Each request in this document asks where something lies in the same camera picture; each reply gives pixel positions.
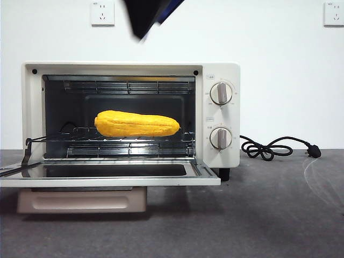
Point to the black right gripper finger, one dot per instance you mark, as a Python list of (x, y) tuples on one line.
[(169, 9), (142, 16)]

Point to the yellow corn cob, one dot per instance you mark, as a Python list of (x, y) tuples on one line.
[(134, 123)]

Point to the cream Toshiba toaster oven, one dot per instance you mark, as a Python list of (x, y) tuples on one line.
[(234, 72)]

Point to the large cream oven knob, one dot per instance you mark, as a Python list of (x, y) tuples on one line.
[(221, 93)]

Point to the small cream oven knob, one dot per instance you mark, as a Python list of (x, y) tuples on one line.
[(221, 138)]

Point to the black oven foot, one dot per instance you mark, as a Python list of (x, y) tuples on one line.
[(225, 174)]

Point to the white wall socket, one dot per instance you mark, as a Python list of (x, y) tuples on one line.
[(103, 14), (334, 14)]

